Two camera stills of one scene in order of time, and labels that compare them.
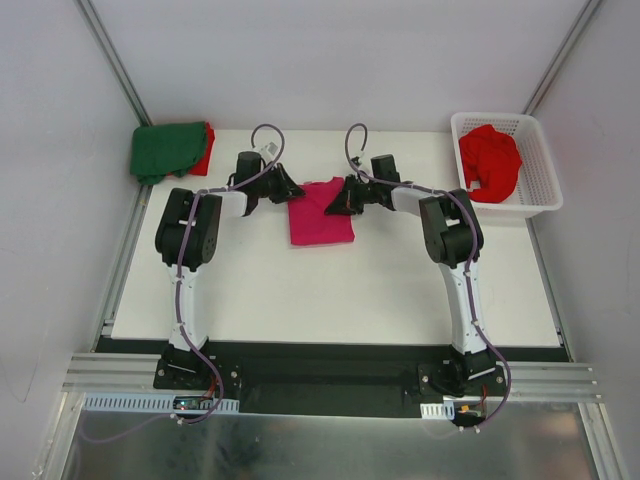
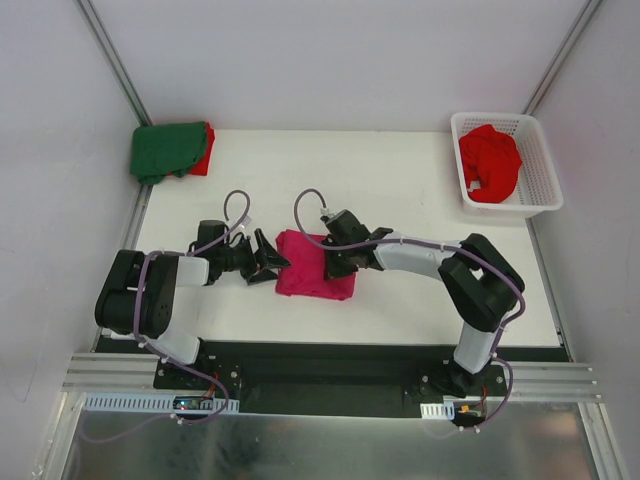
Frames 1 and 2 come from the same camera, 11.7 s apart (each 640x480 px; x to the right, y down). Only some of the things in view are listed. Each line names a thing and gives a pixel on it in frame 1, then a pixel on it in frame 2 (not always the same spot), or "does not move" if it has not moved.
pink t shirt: x=309 y=222 → x=306 y=277
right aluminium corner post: x=571 y=45 does not move
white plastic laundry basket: x=538 y=188 does not move
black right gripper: x=351 y=195 → x=336 y=258
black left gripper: x=279 y=183 → x=255 y=258
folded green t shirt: x=161 y=150 does not move
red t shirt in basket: x=491 y=157 does not move
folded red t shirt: x=201 y=167 does not move
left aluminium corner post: x=114 y=63 does not move
